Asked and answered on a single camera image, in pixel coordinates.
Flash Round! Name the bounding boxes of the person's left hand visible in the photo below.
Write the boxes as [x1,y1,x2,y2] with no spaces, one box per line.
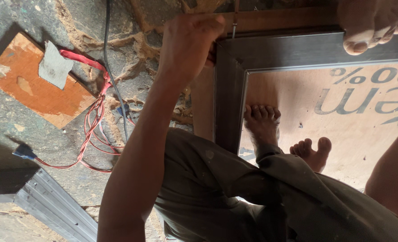
[157,13,226,90]

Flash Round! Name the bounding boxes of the person's dark grey trousers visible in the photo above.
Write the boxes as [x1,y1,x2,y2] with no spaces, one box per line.
[153,128,398,242]

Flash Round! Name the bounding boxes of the grey sandpaper piece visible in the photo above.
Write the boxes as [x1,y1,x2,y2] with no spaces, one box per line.
[38,40,74,91]

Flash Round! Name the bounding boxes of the black cable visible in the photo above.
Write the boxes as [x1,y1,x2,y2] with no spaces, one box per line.
[103,0,130,142]

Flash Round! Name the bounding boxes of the grey metal frame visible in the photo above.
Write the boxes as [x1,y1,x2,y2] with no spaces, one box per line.
[213,25,398,155]

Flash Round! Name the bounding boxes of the red twisted wire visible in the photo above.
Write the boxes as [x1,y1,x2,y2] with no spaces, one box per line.
[34,49,136,173]

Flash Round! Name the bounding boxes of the printed plywood sheet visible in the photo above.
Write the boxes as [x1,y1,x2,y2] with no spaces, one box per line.
[190,6,398,193]

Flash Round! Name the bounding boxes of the person's bare foot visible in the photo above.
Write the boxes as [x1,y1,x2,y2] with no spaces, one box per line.
[289,137,332,173]
[243,104,282,152]

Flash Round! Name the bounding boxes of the small blue wire connector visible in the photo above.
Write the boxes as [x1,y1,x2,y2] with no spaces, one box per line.
[116,103,131,119]

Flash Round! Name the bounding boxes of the grey metal profile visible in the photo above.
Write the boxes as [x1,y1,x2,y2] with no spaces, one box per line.
[0,167,99,242]

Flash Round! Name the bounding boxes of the small orange wooden board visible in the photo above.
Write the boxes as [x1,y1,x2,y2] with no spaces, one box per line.
[0,32,98,130]

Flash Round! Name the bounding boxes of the blue plug connector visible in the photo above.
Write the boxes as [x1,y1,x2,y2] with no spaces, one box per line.
[12,144,38,161]

